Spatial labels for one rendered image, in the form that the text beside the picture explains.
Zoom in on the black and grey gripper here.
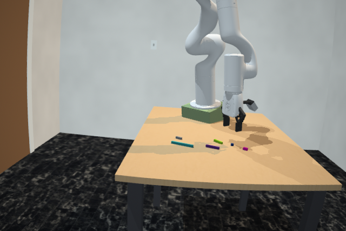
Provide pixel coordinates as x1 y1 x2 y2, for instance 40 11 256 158
221 91 246 132

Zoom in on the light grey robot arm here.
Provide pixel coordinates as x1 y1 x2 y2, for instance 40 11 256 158
185 0 258 109

